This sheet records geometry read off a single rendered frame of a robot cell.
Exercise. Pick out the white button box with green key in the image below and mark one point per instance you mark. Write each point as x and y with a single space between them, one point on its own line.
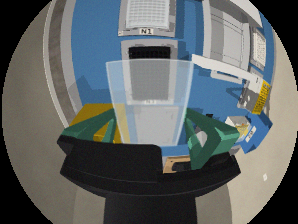
202 137

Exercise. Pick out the yellow open-top bin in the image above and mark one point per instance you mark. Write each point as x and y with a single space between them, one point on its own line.
91 110

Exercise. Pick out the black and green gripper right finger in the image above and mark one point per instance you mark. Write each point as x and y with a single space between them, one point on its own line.
220 137

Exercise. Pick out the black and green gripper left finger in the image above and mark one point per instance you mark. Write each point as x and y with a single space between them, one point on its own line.
86 129

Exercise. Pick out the blue bench mat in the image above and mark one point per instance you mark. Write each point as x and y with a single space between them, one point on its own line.
95 40

